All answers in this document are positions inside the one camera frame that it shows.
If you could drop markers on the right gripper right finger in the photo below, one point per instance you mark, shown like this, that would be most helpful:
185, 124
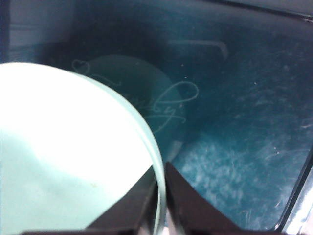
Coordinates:
190, 215

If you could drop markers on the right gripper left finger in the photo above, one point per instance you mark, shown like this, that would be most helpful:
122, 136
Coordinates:
137, 215

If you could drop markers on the teal ribbed bowl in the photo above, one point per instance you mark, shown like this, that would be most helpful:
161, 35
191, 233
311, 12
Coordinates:
61, 134

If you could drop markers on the black rectangular tray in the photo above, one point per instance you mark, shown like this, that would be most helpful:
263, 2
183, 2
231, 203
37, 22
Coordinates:
244, 110

